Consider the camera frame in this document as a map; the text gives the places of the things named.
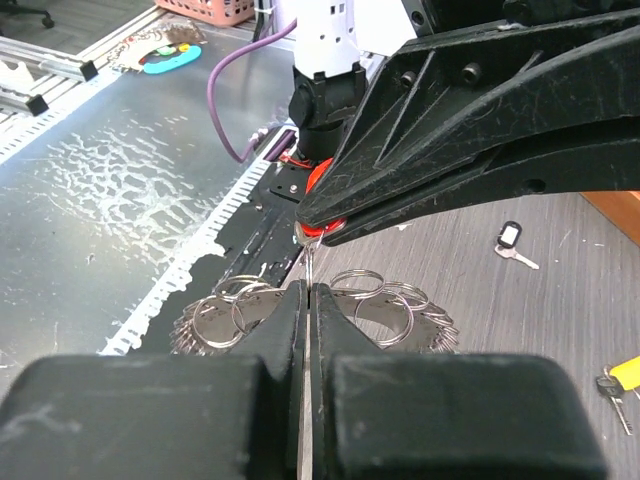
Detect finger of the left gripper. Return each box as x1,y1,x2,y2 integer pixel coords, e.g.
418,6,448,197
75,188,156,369
294,7,640,229
323,117,639,246

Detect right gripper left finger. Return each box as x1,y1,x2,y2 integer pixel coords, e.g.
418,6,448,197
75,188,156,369
1,281,307,479

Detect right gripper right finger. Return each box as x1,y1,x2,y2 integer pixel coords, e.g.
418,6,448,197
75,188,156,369
310,284,608,479

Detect large metal keyring strip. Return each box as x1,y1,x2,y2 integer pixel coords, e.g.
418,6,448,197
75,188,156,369
170,269,459,356

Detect red tag key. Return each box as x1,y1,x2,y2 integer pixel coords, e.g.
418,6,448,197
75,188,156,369
295,158,347,244

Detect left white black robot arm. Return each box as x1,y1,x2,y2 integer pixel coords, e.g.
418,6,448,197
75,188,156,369
289,1,639,246

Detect orange compartment tray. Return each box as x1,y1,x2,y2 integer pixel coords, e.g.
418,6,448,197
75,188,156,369
582,191,639,243

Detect black tag key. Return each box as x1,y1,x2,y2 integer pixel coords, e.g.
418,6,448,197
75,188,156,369
494,220,539,270

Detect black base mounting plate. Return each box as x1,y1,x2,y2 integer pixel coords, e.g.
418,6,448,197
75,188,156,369
134,158,310,354

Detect yellow tag key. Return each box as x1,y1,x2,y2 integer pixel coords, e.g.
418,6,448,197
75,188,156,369
595,356,639,436

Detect pink plastic basket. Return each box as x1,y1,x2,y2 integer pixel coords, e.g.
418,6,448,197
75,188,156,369
154,0,254,28

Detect perforated metal cable rail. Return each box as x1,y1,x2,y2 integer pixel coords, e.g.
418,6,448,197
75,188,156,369
98,125,296,356

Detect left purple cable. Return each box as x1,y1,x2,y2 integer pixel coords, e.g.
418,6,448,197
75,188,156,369
207,17,301,165

